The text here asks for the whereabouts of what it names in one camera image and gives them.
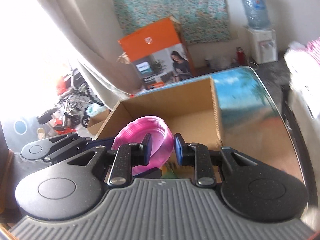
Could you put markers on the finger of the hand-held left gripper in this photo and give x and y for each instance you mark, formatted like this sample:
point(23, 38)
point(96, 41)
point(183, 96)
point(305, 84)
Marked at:
point(72, 146)

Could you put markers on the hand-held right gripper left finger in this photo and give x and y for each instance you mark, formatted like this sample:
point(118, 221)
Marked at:
point(147, 151)

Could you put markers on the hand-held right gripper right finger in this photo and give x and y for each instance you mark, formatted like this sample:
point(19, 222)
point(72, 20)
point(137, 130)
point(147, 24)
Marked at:
point(179, 151)

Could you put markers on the green lip balm tube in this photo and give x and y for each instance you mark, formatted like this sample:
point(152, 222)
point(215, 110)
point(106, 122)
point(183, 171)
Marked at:
point(168, 168)

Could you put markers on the pink plastic bowl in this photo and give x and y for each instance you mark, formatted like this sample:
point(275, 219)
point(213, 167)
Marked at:
point(150, 127)

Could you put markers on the brown cardboard box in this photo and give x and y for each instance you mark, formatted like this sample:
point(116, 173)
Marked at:
point(175, 100)

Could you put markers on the small open cardboard box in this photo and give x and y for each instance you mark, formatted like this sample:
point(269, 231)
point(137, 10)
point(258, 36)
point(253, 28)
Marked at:
point(97, 125)

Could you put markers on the pale plastic bag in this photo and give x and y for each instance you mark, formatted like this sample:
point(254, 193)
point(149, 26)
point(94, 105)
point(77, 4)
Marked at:
point(96, 108)

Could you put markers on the folded wheelchair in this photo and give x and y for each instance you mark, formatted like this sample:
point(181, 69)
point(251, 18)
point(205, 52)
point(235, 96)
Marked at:
point(72, 100)

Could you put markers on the orange cloth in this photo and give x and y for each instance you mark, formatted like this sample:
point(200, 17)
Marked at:
point(62, 85)

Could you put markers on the brown paper bag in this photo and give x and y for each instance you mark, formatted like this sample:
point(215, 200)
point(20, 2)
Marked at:
point(123, 58)

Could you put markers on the clear plastic bags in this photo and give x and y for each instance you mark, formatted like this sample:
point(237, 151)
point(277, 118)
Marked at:
point(220, 61)

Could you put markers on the orange appliance box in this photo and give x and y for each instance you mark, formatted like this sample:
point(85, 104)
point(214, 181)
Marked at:
point(147, 40)

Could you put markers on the red thermos bottle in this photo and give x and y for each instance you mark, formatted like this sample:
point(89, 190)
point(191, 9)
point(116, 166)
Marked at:
point(241, 57)

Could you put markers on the beige curtain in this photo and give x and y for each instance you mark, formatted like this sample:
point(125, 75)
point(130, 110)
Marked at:
point(82, 30)

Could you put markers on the white water dispenser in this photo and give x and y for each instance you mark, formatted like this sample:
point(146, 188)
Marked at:
point(260, 45)

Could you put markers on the white sack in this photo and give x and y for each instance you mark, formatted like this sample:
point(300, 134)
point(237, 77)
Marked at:
point(302, 85)

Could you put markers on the floral teal cloth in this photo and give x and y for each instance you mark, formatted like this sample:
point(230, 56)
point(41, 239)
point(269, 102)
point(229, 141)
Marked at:
point(175, 5)

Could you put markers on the blue water jug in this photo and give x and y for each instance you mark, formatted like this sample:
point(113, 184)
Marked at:
point(256, 10)

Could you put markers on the pink checked cloth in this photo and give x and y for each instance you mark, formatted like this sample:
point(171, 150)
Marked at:
point(315, 50)

